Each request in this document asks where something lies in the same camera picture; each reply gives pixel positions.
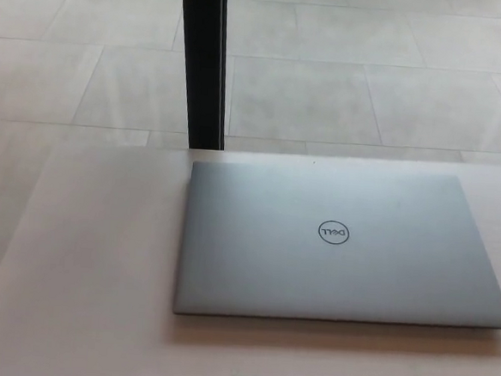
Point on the silver Dell laptop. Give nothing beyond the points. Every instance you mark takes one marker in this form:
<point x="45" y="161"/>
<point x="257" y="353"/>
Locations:
<point x="340" y="263"/>

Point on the black vertical post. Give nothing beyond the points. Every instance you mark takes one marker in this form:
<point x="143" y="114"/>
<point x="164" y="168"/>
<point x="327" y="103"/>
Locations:
<point x="204" y="60"/>

